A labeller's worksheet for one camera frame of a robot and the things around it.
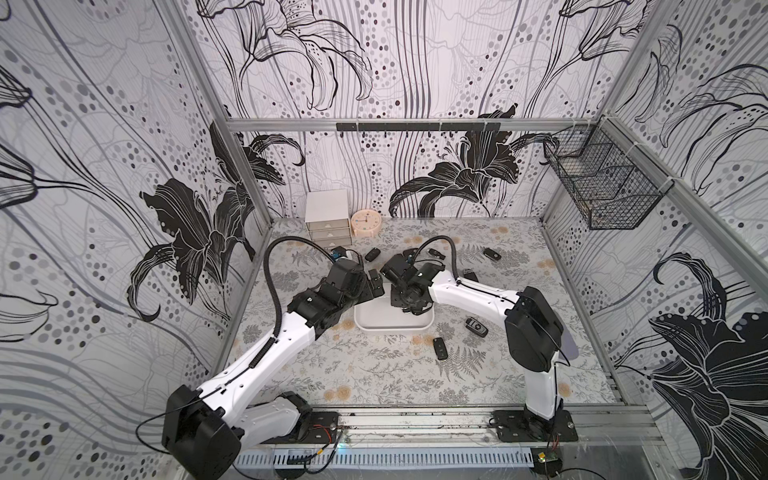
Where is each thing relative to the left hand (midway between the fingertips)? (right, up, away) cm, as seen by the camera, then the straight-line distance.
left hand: (371, 288), depth 79 cm
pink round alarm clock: (-5, +21, +35) cm, 41 cm away
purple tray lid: (+57, -18, +6) cm, 60 cm away
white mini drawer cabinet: (-18, +22, +28) cm, 40 cm away
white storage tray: (+2, -10, +11) cm, 15 cm away
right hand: (+9, -4, +12) cm, 15 cm away
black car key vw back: (+12, +9, +28) cm, 32 cm away
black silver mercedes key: (+22, +9, +28) cm, 37 cm away
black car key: (-1, +9, +28) cm, 29 cm away
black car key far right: (+42, +9, +26) cm, 50 cm away
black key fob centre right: (+33, +1, +22) cm, 40 cm away
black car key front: (+20, -18, +5) cm, 27 cm away
